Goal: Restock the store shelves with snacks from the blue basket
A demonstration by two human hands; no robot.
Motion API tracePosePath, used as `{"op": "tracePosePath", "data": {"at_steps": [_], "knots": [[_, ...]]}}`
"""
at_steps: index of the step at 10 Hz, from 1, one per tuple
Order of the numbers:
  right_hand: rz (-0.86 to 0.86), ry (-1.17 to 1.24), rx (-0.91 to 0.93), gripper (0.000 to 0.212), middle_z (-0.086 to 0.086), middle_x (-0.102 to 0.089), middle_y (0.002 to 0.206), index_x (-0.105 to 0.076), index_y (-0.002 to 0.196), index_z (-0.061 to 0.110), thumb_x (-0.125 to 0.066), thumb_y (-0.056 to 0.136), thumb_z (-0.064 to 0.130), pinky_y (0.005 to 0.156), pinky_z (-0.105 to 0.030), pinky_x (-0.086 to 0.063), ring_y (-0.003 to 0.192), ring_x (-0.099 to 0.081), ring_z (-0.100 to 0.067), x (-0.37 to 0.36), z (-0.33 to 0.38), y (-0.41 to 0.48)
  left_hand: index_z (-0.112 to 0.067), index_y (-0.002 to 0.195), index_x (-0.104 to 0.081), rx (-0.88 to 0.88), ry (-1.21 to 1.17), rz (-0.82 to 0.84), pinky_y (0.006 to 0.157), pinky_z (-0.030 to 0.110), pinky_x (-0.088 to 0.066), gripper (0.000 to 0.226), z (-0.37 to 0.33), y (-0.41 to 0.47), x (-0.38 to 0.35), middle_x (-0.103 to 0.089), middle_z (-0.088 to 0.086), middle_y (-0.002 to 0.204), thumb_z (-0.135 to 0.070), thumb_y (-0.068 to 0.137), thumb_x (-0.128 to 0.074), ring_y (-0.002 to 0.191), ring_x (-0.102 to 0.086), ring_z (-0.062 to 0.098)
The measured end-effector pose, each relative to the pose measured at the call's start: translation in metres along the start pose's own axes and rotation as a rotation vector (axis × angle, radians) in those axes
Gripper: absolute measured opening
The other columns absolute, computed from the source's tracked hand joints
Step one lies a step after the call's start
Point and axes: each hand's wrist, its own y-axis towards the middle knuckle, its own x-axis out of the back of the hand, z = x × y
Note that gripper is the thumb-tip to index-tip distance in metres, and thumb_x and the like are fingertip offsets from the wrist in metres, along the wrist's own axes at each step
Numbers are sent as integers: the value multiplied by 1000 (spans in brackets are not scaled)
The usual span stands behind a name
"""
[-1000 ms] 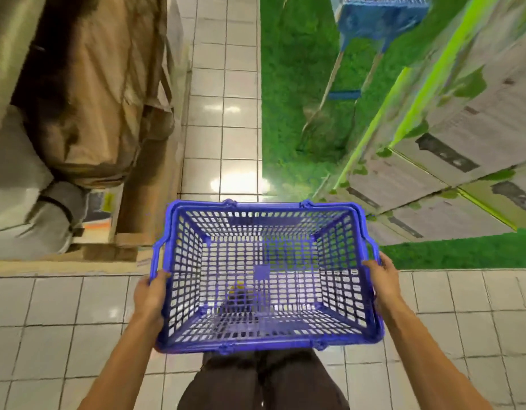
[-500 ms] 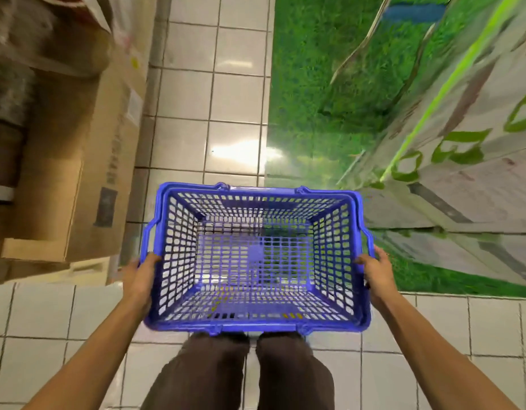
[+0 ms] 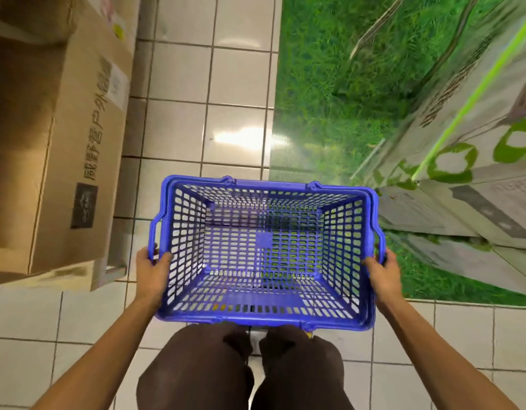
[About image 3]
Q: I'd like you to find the person's left hand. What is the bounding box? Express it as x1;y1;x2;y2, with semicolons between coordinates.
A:
134;247;175;305

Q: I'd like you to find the person's right hand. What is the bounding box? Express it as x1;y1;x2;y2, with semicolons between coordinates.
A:
361;249;403;308

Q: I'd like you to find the blue plastic shopping basket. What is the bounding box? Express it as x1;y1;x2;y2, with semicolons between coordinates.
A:
148;174;387;333

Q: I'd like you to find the person's left forearm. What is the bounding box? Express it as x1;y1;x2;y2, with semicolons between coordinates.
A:
32;294;157;410

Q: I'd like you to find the person's right forearm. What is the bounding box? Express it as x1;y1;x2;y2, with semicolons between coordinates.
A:
376;294;522;410

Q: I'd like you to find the person's left leg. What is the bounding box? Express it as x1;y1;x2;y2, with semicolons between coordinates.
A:
136;324;255;410

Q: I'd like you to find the person's leg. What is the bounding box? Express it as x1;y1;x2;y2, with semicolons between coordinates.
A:
136;324;255;410
252;324;347;410

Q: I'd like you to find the person's right leg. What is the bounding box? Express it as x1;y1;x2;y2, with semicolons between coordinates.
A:
252;324;347;410

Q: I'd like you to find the white green display stand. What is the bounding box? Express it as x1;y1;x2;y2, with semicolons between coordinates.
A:
350;0;526;297

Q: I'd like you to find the large brown cardboard box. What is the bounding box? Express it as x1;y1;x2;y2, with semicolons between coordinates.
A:
0;0;134;276

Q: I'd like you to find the green grass floor mat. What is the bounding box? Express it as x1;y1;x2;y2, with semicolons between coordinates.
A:
269;0;526;307

